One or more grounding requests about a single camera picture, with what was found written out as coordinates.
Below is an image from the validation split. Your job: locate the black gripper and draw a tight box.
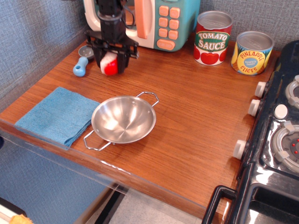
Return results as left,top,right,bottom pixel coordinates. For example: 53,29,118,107
85,12,139,74

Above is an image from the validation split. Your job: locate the red and white toy vegetable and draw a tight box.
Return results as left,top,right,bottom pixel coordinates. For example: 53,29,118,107
100,52,118,76

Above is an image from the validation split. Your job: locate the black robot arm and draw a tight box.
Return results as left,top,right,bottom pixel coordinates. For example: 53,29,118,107
85,0,139,76

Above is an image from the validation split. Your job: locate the blue and grey toy scoop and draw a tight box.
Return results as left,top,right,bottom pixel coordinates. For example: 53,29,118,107
73,45,94,77

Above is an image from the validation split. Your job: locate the orange microwave turntable plate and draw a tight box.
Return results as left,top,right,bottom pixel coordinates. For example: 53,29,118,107
124,6,135,26

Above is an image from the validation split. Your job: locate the teal toy microwave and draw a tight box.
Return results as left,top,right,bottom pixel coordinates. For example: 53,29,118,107
84,0,200,52

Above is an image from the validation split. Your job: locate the blue folded cloth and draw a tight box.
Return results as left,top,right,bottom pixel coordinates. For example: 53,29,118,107
15,87,100,147

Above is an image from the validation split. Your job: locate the tomato sauce can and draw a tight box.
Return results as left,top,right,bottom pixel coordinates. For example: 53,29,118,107
193,11,233,66

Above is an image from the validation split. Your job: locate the pineapple slices can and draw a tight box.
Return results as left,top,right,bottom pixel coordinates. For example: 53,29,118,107
231,31,274,75

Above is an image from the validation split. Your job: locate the clear acrylic table guard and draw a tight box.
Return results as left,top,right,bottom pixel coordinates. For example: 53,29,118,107
0,119,239,218

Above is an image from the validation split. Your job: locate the white stove knob middle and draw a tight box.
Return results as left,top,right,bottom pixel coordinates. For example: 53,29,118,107
248,99,260,117

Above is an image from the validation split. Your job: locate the white stove knob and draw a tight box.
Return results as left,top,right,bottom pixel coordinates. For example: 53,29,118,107
248,99,260,117
255,82,267,98
233,140,247,160

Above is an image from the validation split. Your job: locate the white stove knob top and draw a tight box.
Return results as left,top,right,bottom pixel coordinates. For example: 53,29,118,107
255,82,267,98

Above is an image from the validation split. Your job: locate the white stove knob bottom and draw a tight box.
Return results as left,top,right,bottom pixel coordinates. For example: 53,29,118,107
233,140,247,160

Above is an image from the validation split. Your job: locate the white round stove button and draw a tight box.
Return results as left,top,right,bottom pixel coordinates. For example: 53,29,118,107
274,104,288,119

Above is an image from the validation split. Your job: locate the grey stove burner rear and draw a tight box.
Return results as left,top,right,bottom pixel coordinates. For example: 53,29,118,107
285,75,299,109

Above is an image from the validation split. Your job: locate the grey stove burner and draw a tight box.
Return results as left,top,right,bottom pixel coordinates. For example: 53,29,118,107
285,75,299,109
271,121,299,173

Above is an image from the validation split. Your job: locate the orange fuzzy object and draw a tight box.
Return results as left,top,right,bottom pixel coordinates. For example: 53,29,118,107
9,214,33,224

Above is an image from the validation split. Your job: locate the grey stove burner front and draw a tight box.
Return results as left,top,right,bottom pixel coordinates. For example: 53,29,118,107
271,121,299,173

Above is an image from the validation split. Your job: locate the black toy stove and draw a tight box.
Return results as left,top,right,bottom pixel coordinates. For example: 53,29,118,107
201,40,299,224

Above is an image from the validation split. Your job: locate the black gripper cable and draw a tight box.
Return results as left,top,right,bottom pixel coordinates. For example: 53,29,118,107
121,4,136,30

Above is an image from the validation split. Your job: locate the steel two-handled bowl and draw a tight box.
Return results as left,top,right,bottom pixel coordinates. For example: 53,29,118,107
83,91,159,151

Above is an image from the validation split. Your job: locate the black oven door handle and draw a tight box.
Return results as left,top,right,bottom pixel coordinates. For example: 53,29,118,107
202,185,237,224

